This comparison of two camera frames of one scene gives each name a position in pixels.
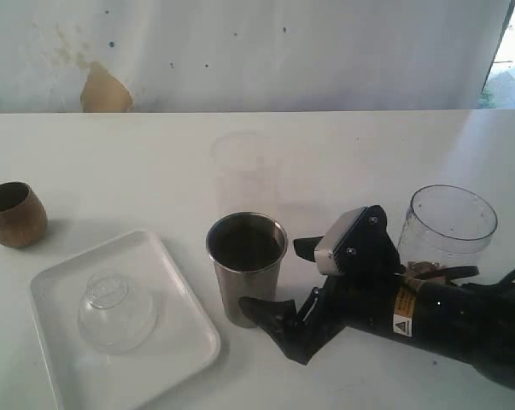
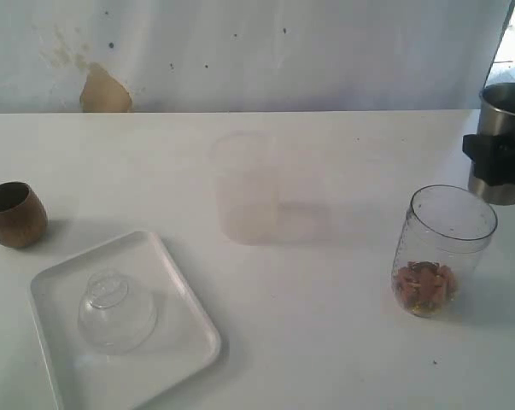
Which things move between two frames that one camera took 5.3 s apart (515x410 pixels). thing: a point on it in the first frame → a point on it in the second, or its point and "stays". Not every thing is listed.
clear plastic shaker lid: [114, 316] stays
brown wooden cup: [14, 214] stays
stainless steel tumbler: [246, 248] → [504, 108]
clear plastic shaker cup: [447, 225] stays
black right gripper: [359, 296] → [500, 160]
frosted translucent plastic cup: [247, 169] stays
